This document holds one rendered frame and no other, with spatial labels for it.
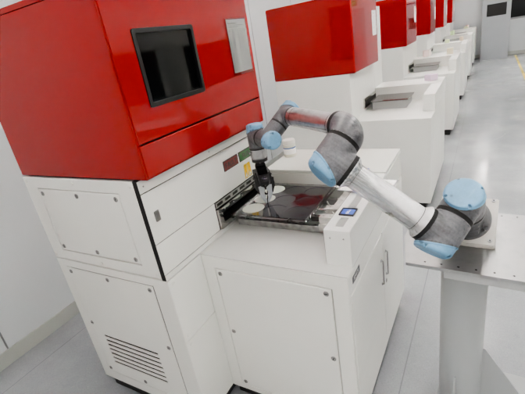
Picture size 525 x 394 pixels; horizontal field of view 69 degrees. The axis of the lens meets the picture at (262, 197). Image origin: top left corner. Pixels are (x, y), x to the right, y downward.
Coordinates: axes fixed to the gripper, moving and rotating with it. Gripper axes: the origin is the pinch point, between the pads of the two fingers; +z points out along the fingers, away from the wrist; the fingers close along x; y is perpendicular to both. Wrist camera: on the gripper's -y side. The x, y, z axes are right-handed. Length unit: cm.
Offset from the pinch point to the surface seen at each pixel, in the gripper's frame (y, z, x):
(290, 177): 19.9, -1.0, -16.8
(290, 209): -12.3, 1.4, -7.1
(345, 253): -52, 4, -15
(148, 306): -21, 25, 59
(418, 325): -7, 91, -71
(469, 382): -61, 72, -59
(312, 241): -29.5, 9.2, -10.2
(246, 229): -4.7, 9.3, 12.4
